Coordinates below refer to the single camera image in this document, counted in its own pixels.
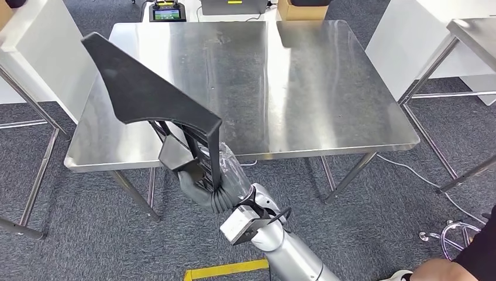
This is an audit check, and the yellow floor tape square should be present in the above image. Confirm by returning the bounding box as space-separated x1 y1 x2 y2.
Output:
183 258 271 281

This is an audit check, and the black plastic car part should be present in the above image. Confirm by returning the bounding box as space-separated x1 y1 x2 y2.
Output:
80 32 223 193

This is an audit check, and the white partition panel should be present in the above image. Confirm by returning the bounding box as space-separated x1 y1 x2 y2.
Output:
365 0 496 106
0 0 98 125

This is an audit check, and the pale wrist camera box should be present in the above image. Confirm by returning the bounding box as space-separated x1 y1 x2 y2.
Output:
219 204 272 246

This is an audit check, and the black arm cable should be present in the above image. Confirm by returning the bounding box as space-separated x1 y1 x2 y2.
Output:
266 206 292 227

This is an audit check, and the stainless steel table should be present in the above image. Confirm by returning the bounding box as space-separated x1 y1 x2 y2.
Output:
64 19 421 222
0 64 73 240
398 17 496 195

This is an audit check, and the person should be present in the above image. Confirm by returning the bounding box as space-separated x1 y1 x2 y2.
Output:
381 205 496 281

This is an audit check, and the black controller with screen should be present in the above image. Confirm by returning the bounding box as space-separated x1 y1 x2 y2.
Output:
149 0 188 23

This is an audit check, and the white desk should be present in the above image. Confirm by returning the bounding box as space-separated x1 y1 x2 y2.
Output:
140 0 281 23

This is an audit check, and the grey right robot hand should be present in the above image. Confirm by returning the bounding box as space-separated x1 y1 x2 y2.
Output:
177 142 253 214

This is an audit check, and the chrome stool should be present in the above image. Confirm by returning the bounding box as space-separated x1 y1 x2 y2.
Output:
418 220 483 261

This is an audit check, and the cardboard box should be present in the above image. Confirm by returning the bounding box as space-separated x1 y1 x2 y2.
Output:
0 0 15 32
276 0 330 22

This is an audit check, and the white floor cable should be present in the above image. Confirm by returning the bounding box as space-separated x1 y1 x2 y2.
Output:
376 154 488 226

